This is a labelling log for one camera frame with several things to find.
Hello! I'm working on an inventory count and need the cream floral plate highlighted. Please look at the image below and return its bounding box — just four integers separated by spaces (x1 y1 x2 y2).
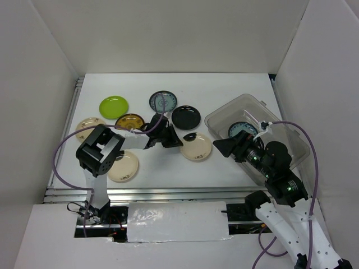
75 117 106 143

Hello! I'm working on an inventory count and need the aluminium side rail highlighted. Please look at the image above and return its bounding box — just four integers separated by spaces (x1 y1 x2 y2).
268 73 286 120
47 77 84 189

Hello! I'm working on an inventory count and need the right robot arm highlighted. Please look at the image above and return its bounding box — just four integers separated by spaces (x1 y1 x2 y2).
213 131 352 268

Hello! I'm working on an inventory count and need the cream plate black patch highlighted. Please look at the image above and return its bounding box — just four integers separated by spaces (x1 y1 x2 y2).
180 132 212 162
107 150 139 183

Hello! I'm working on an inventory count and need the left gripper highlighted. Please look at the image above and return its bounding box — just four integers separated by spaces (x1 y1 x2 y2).
156 124 182 149

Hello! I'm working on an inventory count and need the clear plastic bin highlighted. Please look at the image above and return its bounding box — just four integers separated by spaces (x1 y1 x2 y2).
204 93 311 187

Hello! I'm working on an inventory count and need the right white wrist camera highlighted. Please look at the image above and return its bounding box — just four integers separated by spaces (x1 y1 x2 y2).
254 121 273 140

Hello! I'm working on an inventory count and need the blue patterned plate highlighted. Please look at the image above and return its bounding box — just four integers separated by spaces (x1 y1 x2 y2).
228 122 258 138
149 91 178 114

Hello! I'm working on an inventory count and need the yellow brown patterned plate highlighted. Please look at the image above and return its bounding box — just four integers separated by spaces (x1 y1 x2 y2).
115 113 145 130

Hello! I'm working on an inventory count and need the left aluminium side rail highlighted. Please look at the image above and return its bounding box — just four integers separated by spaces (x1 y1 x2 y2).
47 77 84 189

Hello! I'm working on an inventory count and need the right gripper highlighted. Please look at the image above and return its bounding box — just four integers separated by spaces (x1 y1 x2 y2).
212 128 273 177

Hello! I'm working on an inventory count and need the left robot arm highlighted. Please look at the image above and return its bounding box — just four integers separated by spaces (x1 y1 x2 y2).
76 114 183 224

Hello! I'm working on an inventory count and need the aluminium front rail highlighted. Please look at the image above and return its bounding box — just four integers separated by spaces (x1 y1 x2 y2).
43 186 269 204

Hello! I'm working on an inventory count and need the right aluminium side rail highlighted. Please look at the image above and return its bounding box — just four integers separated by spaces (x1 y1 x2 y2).
268 73 286 120

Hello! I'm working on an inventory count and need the white foil cover panel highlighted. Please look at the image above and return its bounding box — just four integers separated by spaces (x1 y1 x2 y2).
127 202 230 243

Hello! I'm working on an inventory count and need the lime green plate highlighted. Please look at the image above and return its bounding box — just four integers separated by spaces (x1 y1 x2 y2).
99 96 129 119

